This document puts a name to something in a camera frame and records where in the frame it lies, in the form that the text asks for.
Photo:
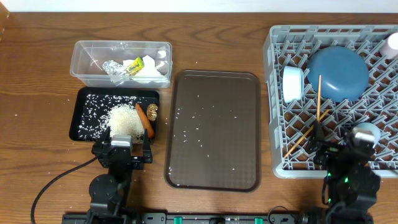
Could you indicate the clear plastic bin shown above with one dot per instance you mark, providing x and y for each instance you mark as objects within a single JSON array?
[{"x": 89, "y": 55}]

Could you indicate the small pink cup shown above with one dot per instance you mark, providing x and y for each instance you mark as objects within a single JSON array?
[{"x": 390, "y": 47}]

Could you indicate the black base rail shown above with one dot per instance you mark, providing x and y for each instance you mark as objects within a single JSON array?
[{"x": 162, "y": 218}]

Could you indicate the black plastic tray bin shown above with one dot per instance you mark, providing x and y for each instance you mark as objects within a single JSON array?
[{"x": 145, "y": 98}]

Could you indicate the orange carrot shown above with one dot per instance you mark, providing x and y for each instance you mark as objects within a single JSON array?
[{"x": 145, "y": 121}]

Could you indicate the brown serving tray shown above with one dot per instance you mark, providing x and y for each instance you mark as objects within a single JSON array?
[{"x": 214, "y": 141}]

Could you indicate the dark blue plate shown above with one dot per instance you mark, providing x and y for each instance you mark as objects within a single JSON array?
[{"x": 340, "y": 73}]

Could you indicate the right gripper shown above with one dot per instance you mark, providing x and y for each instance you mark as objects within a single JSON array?
[{"x": 327, "y": 152}]

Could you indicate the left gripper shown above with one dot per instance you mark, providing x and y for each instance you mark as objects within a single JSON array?
[{"x": 102, "y": 149}]

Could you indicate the brown mushroom food scrap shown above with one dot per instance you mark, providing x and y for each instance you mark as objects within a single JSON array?
[{"x": 152, "y": 112}]

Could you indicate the white napkin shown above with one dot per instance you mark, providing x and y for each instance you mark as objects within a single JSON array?
[{"x": 148, "y": 74}]

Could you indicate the foil wrapper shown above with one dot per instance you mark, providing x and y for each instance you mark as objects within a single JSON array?
[{"x": 116, "y": 71}]

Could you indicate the light blue rice bowl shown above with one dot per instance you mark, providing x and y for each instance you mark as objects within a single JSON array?
[{"x": 292, "y": 83}]

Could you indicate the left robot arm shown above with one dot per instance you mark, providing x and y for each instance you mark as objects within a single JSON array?
[{"x": 109, "y": 192}]

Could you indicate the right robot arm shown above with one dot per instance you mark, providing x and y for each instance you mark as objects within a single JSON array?
[{"x": 350, "y": 187}]

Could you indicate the yellow green snack packet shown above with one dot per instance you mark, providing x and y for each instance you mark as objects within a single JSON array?
[{"x": 135, "y": 66}]

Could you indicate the cooked white rice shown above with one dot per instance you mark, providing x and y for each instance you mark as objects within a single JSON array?
[{"x": 117, "y": 112}]

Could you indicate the small blue cup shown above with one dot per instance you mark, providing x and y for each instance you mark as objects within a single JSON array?
[{"x": 372, "y": 128}]

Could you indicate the grey dishwasher rack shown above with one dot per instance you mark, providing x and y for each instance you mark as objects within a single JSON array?
[{"x": 294, "y": 45}]

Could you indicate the wooden chopstick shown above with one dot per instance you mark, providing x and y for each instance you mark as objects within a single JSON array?
[
  {"x": 305, "y": 134},
  {"x": 319, "y": 97}
]

